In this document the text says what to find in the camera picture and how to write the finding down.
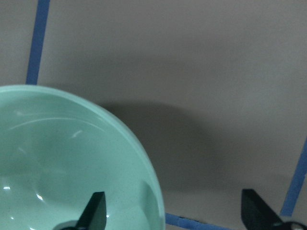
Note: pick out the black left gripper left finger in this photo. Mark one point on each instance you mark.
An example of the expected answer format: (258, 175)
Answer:
(93, 216)

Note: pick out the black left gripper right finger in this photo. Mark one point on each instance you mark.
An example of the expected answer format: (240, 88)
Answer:
(257, 215)

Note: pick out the green bowl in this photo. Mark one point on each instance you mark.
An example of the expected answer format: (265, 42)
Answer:
(56, 150)

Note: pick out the brown paper table mat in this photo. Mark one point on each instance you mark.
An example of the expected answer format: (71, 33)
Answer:
(214, 90)

